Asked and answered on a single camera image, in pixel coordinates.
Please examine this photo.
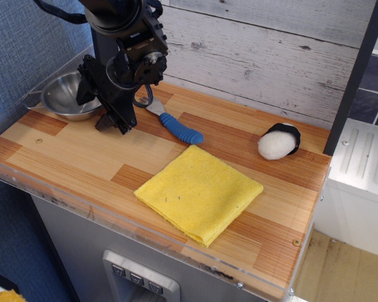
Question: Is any stainless steel bowl with handles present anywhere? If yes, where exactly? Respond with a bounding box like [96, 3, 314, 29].
[21, 71, 102, 121]

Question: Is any yellow folded cloth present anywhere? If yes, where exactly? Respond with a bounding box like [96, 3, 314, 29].
[134, 145, 263, 247]

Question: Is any blue handled metal spork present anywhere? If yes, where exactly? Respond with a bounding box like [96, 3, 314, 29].
[134, 97, 204, 145]

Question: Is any white ridged side unit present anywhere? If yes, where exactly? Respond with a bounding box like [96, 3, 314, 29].
[314, 119, 378, 255]

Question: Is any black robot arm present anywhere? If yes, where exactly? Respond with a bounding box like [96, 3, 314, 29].
[36, 1, 168, 134]

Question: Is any silver dispenser button panel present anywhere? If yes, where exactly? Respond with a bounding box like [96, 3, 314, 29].
[103, 250, 181, 301]

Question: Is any white and black plush toy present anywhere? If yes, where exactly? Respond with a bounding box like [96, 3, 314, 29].
[258, 123, 301, 160]

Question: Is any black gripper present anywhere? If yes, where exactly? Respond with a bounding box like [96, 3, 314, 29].
[76, 1, 168, 134]

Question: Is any dark vertical frame post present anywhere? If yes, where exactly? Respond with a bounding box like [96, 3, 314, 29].
[323, 1, 378, 155]

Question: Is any yellow black object at corner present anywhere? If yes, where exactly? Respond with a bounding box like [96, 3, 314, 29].
[0, 284, 27, 302]

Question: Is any grey toy fridge cabinet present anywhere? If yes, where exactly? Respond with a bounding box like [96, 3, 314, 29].
[30, 191, 286, 302]

